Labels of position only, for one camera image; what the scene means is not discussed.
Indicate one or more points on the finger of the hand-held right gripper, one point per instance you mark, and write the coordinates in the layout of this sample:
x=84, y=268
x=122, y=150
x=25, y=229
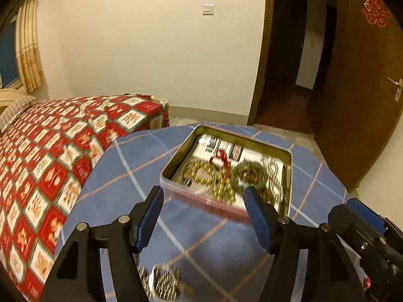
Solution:
x=349, y=220
x=368, y=212

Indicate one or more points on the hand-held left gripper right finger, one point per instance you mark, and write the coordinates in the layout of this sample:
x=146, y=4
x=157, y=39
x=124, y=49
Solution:
x=256, y=220

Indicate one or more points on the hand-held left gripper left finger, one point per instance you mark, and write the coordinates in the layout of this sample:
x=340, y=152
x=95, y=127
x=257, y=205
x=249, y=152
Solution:
x=151, y=220

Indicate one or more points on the pink metal tin box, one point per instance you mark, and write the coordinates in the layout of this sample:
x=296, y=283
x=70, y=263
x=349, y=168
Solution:
x=176, y=192

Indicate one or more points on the green jade bangle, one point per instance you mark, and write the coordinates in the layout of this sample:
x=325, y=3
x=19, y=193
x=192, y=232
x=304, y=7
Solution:
x=234, y=176

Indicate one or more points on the silver bangle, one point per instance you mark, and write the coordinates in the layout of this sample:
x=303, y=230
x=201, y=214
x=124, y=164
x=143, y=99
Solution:
x=154, y=276

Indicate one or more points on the blue plaid tablecloth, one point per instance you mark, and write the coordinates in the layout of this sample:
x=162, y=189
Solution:
x=126, y=170

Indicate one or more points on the printed paper booklet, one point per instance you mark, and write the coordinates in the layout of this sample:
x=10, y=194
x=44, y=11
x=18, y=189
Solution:
x=252, y=154

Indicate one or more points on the brown wooden door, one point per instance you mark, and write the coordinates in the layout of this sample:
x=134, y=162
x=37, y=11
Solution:
x=362, y=100

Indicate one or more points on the red patterned bedspread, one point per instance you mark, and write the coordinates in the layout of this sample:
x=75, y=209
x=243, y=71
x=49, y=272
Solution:
x=47, y=163

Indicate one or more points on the striped pillow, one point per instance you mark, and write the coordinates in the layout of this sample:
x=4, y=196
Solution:
x=15, y=110

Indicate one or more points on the cream wooden headboard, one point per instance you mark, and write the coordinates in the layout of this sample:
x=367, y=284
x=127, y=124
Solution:
x=9, y=96

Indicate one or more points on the red paper door decoration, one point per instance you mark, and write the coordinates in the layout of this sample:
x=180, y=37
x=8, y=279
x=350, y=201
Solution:
x=376, y=9

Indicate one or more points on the beige floral curtain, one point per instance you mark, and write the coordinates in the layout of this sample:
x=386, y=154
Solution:
x=30, y=47

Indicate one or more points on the window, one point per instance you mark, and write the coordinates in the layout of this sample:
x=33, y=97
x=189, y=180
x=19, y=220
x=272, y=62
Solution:
x=8, y=56

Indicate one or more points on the brown wooden door frame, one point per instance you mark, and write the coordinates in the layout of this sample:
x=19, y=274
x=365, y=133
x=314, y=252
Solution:
x=263, y=53

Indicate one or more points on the white wall light switch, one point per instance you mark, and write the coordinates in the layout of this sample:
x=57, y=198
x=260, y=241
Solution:
x=208, y=9

